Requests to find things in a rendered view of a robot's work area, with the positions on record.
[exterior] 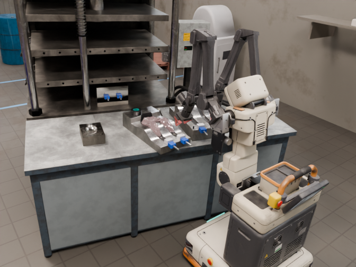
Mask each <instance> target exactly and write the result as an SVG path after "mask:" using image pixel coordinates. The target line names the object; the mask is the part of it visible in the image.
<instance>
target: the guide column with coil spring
mask: <svg viewBox="0 0 356 267"><path fill-rule="evenodd" d="M76 2H83V0H80V1H76ZM76 5H84V3H80V4H76ZM76 8H84V6H79V7H76ZM76 11H77V12H81V11H84V9H83V10H76ZM81 14H84V12H83V13H77V15H81ZM80 17H85V16H84V15H83V16H77V18H80ZM77 20H78V21H83V20H85V19H77ZM83 23H85V22H78V23H77V24H83ZM81 26H85V24H84V25H78V27H81ZM83 29H85V28H78V30H83ZM82 32H86V31H85V30H84V31H78V33H82ZM78 38H79V51H80V58H81V71H82V84H83V97H84V109H85V110H89V109H91V99H90V84H89V76H88V61H87V46H86V37H78Z"/></svg>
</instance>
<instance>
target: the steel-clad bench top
mask: <svg viewBox="0 0 356 267"><path fill-rule="evenodd" d="M155 109H157V110H158V109H160V111H161V113H162V115H163V116H161V114H160V116H161V117H165V118H168V119H170V120H172V121H174V122H175V120H174V119H173V117H172V116H171V115H170V114H169V109H170V107H164V108H155ZM124 112H128V111H121V112H110V113H100V114H89V115H78V116H72V117H61V118H51V119H40V120H29V121H26V130H25V157H24V171H25V172H26V171H33V170H40V169H44V168H51V167H58V166H66V165H73V164H80V163H87V162H94V161H101V160H106V159H113V158H120V157H127V156H135V155H142V154H149V153H156V152H157V151H155V150H154V149H152V148H151V147H150V146H148V145H147V144H146V143H145V142H143V141H142V140H141V139H139V138H138V137H137V136H136V135H134V134H133V133H132V132H130V131H129V130H128V129H127V128H125V127H124V126H123V114H122V113H124ZM96 122H100V123H101V126H102V128H103V131H104V133H105V144H98V145H90V146H83V143H82V139H81V134H80V130H79V124H86V123H96ZM291 132H297V131H296V130H294V129H293V128H292V127H290V126H289V125H287V124H286V123H284V122H283V121H281V120H280V119H279V118H277V117H276V116H275V121H274V124H273V125H270V126H268V136H272V135H279V134H287V133H291ZM190 144H191V145H192V146H190V145H187V146H184V147H181V148H179V149H182V148H189V147H196V146H203V145H211V139H205V140H197V141H192V140H191V142H190Z"/></svg>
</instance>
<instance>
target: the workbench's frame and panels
mask: <svg viewBox="0 0 356 267"><path fill-rule="evenodd" d="M296 133H297V132H291V133H284V134H279V135H272V136H268V140H266V141H264V142H262V143H259V144H256V150H257V151H258V156H257V169H256V172H261V171H263V170H265V169H267V168H269V167H272V166H274V165H276V164H279V163H281V162H283V159H284V155H285V152H286V147H287V143H288V140H289V136H296ZM230 151H233V144H230V145H226V144H225V143H223V146H222V153H221V156H220V155H219V154H217V153H216V152H214V150H213V148H212V145H203V146H196V147H189V148H182V149H179V150H177V149H175V150H172V151H170V152H167V153H164V154H159V153H158V152H156V153H149V154H142V155H135V156H127V157H120V158H113V159H106V160H101V161H94V162H87V163H80V164H73V165H66V166H58V167H51V168H44V169H40V170H33V171H26V172H24V173H25V176H30V181H31V186H32V192H33V197H34V203H35V209H36V212H37V218H38V224H39V229H40V235H41V240H42V246H43V252H44V256H45V257H46V258H49V257H51V256H52V251H55V250H60V249H63V248H68V247H72V246H77V245H82V244H86V243H90V242H95V241H100V240H103V239H107V238H112V237H116V236H121V235H125V234H131V237H132V238H135V237H137V235H138V232H139V231H142V230H147V229H151V228H156V227H160V226H165V225H169V224H174V223H179V222H182V221H186V220H191V219H196V218H200V217H203V219H204V220H205V221H208V220H209V219H210V217H211V215H214V214H217V213H221V212H226V211H228V210H227V209H226V208H224V207H223V206H222V205H221V204H220V203H219V202H218V201H219V194H220V187H221V186H220V185H219V184H218V182H217V164H218V163H221V162H223V155H224V154H225V153H228V152H230Z"/></svg>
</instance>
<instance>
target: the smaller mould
mask: <svg viewBox="0 0 356 267"><path fill-rule="evenodd" d="M79 130H80V134H81V139H82V143H83V146H90V145H98V144H105V133H104V131H103V128H102V126H101V123H100V122H96V123H86V124H79Z"/></svg>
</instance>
